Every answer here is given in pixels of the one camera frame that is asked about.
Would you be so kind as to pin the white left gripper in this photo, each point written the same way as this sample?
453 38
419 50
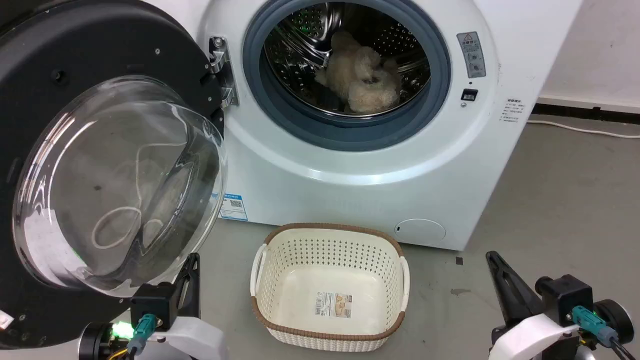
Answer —
195 340

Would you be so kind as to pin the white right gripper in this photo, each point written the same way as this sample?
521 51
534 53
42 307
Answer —
530 337

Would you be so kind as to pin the black round washer door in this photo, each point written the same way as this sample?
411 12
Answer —
75 40

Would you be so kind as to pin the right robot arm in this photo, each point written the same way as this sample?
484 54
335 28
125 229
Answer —
617 320

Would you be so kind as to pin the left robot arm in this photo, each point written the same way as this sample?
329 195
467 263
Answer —
97 342

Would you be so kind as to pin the white front-load washing machine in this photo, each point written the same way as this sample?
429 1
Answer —
350 190

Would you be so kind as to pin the metal door hinge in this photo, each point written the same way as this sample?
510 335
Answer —
220 60

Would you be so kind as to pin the blue QR code sticker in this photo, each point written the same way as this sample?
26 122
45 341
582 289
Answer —
233 207

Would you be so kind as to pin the round filter cover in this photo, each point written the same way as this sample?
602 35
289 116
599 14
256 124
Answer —
420 232

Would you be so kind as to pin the paper label in basket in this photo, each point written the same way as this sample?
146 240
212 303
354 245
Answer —
333 305

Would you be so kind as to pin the cream laundry basket brown rim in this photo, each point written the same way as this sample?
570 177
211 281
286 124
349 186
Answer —
330 250

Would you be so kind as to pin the small text sticker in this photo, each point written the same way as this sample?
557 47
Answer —
512 111

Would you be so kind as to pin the black baseboard strip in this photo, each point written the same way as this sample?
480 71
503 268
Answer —
590 112

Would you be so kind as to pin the grey warning label sticker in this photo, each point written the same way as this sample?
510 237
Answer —
471 55

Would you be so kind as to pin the beige plush toy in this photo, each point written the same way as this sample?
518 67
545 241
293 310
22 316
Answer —
360 75

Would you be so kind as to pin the steel perforated drum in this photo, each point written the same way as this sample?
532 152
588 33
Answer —
400 40

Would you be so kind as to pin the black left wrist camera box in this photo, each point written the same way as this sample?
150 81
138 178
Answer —
152 305

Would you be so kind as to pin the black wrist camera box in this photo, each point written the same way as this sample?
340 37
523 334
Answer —
152 305
565 297

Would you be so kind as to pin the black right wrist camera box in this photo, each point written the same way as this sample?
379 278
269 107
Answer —
565 297

